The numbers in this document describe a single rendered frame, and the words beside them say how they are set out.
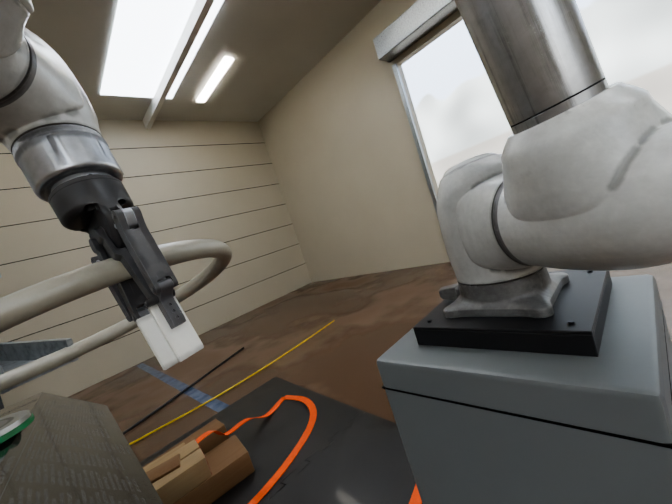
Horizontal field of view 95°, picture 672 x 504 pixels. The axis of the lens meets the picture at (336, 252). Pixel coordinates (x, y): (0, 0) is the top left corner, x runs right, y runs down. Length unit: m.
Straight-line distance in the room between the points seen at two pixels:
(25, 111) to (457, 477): 0.80
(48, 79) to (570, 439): 0.74
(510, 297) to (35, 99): 0.68
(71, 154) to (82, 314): 5.57
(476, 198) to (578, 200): 0.17
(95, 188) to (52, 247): 5.64
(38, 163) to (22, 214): 5.72
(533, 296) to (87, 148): 0.66
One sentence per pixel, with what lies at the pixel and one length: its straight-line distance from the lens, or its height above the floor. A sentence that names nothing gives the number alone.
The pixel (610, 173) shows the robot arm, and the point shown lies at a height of 1.04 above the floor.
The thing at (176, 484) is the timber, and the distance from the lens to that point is 1.89.
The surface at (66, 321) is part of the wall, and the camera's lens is 5.98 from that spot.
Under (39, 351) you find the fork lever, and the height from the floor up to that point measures 1.02.
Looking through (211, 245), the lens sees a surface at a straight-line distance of 0.51.
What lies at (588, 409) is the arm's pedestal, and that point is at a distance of 0.52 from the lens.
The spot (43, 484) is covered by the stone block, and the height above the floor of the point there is 0.76.
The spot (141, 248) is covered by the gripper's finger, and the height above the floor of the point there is 1.11.
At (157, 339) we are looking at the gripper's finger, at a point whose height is 1.01.
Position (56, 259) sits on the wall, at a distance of 6.04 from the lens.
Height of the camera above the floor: 1.07
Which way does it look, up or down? 4 degrees down
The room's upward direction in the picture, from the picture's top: 18 degrees counter-clockwise
